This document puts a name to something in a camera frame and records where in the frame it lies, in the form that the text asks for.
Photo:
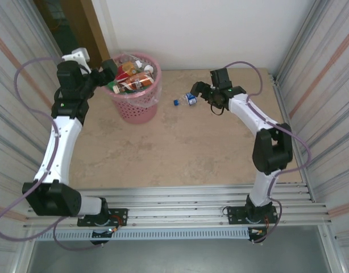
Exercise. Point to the clear bottle blue label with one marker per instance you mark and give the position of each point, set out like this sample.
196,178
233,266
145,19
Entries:
191,99

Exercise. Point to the red gold label bottle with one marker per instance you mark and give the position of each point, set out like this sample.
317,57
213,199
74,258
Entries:
123,75

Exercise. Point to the brown label plastic bottle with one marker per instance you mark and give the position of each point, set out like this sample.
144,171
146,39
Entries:
139,81

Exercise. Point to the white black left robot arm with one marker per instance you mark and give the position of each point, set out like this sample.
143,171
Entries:
58,148

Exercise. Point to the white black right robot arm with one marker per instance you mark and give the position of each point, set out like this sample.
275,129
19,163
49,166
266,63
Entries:
262,185

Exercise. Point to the clear plastic bin liner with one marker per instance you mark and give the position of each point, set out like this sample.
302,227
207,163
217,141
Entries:
154,98

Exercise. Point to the pink plastic mesh bin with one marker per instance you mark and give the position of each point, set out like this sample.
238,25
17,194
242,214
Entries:
137,112

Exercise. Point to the brown wooden door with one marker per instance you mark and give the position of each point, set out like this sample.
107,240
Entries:
83,22

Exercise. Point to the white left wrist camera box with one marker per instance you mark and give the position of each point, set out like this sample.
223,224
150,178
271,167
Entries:
78,55

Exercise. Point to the aluminium rail frame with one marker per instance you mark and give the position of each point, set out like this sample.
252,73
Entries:
177,204

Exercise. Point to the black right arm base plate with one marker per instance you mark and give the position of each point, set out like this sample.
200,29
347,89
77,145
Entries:
234,211

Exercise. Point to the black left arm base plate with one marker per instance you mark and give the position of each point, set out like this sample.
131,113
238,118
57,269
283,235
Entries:
119,213

